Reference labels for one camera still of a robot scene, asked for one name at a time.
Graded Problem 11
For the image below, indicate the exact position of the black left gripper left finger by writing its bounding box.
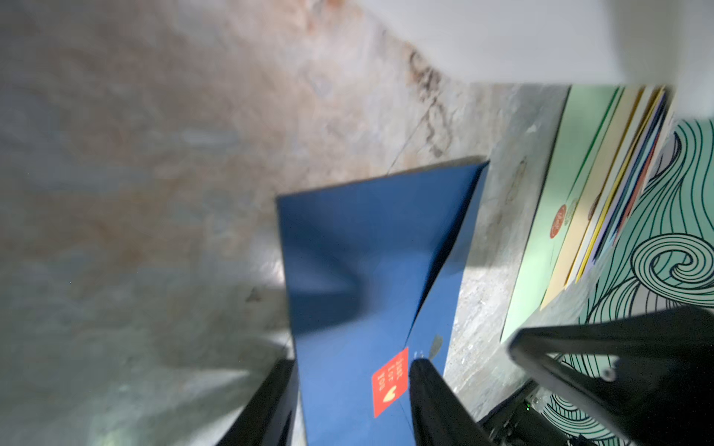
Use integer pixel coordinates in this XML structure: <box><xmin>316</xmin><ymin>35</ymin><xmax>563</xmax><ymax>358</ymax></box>
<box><xmin>217</xmin><ymin>359</ymin><xmax>299</xmax><ymax>446</ymax></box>

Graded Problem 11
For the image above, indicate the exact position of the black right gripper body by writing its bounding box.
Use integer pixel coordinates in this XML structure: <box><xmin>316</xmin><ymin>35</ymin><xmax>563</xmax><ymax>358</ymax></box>
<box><xmin>509</xmin><ymin>307</ymin><xmax>713</xmax><ymax>445</ymax></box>

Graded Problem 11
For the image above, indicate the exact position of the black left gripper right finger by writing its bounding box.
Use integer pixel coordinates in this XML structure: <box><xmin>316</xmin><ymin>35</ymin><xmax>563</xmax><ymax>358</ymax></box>
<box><xmin>409</xmin><ymin>359</ymin><xmax>494</xmax><ymax>446</ymax></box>

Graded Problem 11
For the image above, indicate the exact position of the dark blue envelope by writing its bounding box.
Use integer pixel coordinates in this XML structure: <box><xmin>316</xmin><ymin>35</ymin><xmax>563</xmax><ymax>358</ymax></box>
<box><xmin>277</xmin><ymin>164</ymin><xmax>489</xmax><ymax>445</ymax></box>

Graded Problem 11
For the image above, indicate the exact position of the light green envelope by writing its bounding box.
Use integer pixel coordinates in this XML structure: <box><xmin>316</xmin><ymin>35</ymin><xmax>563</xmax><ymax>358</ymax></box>
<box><xmin>500</xmin><ymin>85</ymin><xmax>624</xmax><ymax>342</ymax></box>

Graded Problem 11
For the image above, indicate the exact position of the white plastic storage box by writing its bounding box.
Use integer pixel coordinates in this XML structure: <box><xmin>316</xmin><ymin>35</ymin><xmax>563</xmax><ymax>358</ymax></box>
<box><xmin>363</xmin><ymin>1</ymin><xmax>713</xmax><ymax>119</ymax></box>

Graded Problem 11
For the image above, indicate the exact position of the lavender envelope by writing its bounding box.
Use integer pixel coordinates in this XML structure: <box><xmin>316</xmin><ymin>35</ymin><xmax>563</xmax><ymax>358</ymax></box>
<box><xmin>586</xmin><ymin>87</ymin><xmax>670</xmax><ymax>267</ymax></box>

